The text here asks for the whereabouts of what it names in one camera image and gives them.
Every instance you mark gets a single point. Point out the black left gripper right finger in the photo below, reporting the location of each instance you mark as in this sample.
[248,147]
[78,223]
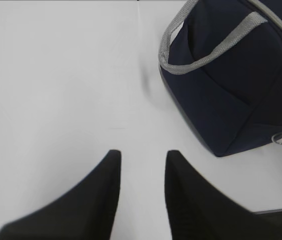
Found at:
[199,211]

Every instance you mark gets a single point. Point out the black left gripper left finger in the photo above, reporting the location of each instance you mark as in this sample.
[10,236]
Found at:
[86,212]

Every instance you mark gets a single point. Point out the navy blue lunch bag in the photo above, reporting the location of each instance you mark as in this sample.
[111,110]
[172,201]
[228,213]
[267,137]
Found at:
[222,62]

